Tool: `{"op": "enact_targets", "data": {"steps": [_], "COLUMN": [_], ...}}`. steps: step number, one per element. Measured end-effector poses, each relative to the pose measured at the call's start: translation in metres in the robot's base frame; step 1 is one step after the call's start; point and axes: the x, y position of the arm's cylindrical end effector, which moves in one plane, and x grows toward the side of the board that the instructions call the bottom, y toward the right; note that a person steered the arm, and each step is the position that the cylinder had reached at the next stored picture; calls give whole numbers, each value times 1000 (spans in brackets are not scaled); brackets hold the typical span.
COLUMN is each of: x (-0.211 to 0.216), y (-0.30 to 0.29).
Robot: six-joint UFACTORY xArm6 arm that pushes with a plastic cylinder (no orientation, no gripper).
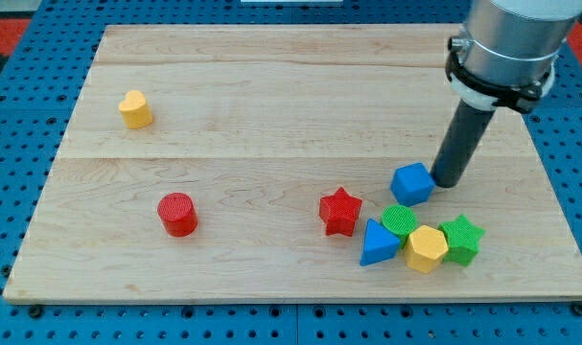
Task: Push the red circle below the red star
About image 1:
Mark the blue cube block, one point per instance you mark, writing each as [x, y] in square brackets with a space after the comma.
[412, 184]

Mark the green star block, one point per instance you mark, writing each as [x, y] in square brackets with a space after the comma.
[463, 239]

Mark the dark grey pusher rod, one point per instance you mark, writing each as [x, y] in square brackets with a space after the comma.
[459, 144]

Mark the wooden board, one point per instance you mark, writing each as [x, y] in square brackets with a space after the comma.
[256, 124]

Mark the green cylinder block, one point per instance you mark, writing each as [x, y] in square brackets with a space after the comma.
[400, 220]

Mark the yellow heart block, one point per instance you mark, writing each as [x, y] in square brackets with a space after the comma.
[135, 110]

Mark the yellow hexagon block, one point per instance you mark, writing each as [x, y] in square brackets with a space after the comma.
[425, 249]

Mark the red cylinder block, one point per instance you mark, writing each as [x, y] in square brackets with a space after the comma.
[178, 214]

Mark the red star block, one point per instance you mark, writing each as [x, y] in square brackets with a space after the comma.
[340, 212]

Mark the blue triangle block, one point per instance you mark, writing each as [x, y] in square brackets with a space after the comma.
[379, 244]

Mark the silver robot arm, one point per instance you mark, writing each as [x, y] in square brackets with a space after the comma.
[504, 54]

